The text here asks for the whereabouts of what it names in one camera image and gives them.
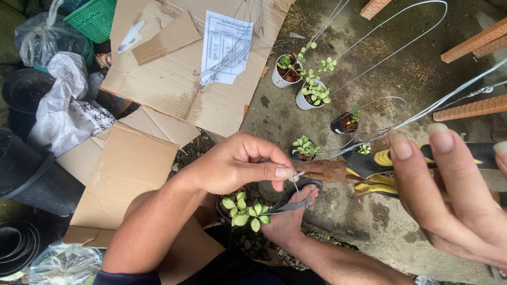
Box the black pot with red soil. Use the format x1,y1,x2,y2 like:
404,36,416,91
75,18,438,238
330,106,362,135

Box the white plastic wrapper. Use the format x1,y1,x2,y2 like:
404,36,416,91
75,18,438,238
117,21,146,54

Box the white printed sack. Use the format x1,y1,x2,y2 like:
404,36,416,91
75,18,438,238
26,51,118,158

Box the small colourful packet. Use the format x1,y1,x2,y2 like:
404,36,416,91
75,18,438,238
94,53,114,71

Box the dark shorts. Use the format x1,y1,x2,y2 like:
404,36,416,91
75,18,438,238
92,226,327,285

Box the person's leg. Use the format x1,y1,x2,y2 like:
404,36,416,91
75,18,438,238
123,190,226,285
277,231,416,285

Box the white pot with small plant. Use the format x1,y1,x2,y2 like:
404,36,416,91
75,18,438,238
271,53,305,89

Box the crumpled clear plastic bag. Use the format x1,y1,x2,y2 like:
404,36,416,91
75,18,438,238
28,241,104,285

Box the large wire hanger loop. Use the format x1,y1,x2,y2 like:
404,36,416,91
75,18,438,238
328,0,448,97

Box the thin silver wire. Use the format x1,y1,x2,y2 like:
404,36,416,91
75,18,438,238
291,59,507,208

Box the large flat cardboard sheet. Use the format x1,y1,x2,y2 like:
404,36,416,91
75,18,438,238
100,0,294,139

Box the green plastic basket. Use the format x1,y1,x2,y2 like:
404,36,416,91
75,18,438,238
63,0,118,44

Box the black pot with green plant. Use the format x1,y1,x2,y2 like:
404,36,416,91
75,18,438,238
288,136,322,162

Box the small torn cardboard piece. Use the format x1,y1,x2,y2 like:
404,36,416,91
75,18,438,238
131,9,203,67

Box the person's right leg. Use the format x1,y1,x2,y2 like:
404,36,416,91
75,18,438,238
277,231,416,285

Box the folded cardboard box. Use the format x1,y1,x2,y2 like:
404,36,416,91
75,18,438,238
55,106,201,249

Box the person's right hand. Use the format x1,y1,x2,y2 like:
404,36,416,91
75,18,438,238
385,123,507,274

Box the black pot with variegated plant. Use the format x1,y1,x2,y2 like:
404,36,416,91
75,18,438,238
216,189,272,233

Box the black plastic sheet roll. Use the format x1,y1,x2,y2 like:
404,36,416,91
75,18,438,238
0,128,86,217

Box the thin wire hanger strands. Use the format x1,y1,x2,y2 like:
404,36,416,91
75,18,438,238
307,0,351,46

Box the person's left leg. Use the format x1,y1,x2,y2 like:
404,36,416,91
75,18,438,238
123,190,226,285

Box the bundle of thin wires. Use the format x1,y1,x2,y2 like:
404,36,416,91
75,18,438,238
193,0,278,94

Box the person's left hand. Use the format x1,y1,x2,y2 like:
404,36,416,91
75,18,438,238
183,131,298,196

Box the person's right foot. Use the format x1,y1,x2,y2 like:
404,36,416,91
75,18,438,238
261,184,320,248

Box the small wire hanger loop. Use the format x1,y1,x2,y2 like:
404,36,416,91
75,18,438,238
356,96,407,116

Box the white pot with leafy plant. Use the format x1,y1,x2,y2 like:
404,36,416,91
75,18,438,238
295,78,332,111

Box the white printed paper sheet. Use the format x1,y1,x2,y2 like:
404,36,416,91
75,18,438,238
200,10,254,86

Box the yellow black rusty pliers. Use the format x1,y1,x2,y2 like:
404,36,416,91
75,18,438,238
293,142,507,208

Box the black sandal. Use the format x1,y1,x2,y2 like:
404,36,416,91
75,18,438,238
266,178,323,217

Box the small black pot with sprout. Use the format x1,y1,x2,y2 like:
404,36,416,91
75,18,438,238
341,142,373,157

